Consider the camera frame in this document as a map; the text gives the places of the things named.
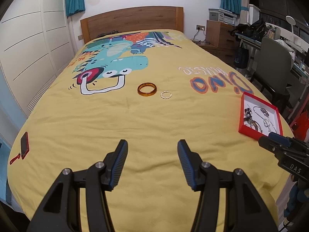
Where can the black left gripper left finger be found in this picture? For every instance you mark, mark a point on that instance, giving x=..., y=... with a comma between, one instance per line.
x=59, y=210

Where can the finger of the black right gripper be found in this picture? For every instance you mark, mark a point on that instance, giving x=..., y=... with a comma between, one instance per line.
x=275, y=142

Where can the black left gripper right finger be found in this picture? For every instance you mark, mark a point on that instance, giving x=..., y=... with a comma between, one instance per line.
x=245, y=209

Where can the red jewelry box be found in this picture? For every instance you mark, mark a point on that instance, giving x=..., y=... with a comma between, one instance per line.
x=274, y=118

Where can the amber orange bangle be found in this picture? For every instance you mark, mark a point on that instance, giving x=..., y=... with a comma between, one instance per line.
x=147, y=89

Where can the dark tortoiseshell bangle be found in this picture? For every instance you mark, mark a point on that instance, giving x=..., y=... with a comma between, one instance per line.
x=249, y=122

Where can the thin silver bangle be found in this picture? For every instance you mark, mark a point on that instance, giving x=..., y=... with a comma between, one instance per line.
x=263, y=110

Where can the dark beaded earrings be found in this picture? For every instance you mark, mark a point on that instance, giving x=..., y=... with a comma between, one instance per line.
x=248, y=113

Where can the green grey chair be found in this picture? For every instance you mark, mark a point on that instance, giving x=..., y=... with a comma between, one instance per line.
x=275, y=65

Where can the cluttered desk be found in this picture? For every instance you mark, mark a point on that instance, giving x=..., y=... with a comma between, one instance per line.
x=277, y=43

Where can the black bag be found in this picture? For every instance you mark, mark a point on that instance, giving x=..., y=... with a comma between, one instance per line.
x=254, y=31

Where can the wooden nightstand drawers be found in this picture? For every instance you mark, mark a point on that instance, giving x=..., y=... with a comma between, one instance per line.
x=219, y=42

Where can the white desk lamp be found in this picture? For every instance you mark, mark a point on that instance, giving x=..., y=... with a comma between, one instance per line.
x=291, y=21

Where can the yellow dinosaur bedspread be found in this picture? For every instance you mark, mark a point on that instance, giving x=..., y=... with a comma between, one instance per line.
x=94, y=104

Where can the white printer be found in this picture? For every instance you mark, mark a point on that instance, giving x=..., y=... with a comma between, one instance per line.
x=223, y=16

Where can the wooden headboard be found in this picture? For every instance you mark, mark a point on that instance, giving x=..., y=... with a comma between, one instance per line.
x=132, y=19

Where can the white wardrobe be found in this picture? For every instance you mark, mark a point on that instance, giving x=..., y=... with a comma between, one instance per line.
x=35, y=48

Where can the red phone with strap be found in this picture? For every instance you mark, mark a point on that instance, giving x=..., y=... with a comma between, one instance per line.
x=24, y=148

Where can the wall power socket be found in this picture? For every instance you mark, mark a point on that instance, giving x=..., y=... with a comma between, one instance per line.
x=200, y=27

